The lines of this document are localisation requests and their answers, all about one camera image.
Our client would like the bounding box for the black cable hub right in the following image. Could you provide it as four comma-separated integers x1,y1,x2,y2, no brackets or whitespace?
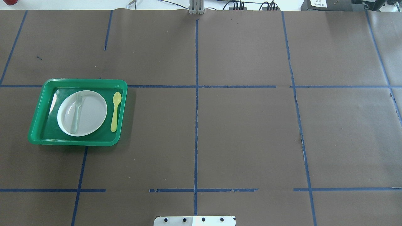
259,0,280,11

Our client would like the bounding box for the pale green plastic fork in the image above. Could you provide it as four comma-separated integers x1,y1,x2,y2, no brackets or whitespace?
70,93,83,134

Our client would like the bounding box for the black cable hub left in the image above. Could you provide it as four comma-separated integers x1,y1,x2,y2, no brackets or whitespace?
228,0,247,11

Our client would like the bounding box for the green plastic tray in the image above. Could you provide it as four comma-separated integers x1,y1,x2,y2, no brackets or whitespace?
28,78,128,146

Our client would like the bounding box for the black box with label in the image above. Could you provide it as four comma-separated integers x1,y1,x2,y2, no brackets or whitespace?
300,0,365,12

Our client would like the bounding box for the black cable hub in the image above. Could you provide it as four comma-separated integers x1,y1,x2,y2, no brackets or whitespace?
259,0,280,11
228,0,247,11

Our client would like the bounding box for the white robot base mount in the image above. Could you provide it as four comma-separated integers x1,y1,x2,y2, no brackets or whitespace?
153,216,236,226

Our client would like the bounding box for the yellow plastic spoon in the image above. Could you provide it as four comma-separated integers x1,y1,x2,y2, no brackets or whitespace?
110,92,122,132

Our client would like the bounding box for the white round plate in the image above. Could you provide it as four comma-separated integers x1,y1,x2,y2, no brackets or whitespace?
57,90,108,137

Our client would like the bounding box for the red object at corner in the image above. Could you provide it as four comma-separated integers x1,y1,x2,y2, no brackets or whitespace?
3,0,18,6

